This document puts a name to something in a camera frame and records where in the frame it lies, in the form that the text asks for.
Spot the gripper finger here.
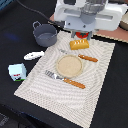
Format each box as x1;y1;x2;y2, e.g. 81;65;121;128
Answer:
88;31;93;40
71;31;75;38

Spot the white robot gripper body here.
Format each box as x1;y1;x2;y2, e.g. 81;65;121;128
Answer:
53;0;124;34

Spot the red toy tomato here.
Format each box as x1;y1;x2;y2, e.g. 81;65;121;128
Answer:
76;32;89;39

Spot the grey toy pot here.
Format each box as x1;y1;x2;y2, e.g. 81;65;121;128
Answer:
33;21;57;47

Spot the toy bread loaf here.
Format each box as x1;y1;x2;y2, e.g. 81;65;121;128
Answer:
70;39;89;50

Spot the pink toy stove top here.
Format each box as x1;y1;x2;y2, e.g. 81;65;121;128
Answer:
47;0;128;44

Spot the round wooden plate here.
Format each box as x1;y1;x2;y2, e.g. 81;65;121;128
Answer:
56;55;83;78

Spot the cream bowl on stove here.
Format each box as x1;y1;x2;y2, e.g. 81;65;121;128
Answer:
120;12;128;30

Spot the beige woven placemat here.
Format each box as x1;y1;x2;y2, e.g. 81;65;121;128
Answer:
14;31;115;128

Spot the light blue milk carton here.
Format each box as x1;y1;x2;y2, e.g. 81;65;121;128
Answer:
8;63;27;81

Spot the wooden handled toy knife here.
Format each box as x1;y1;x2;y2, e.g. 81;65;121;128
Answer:
58;48;99;63

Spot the wooden handled toy fork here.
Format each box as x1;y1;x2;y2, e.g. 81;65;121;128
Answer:
45;70;85;89

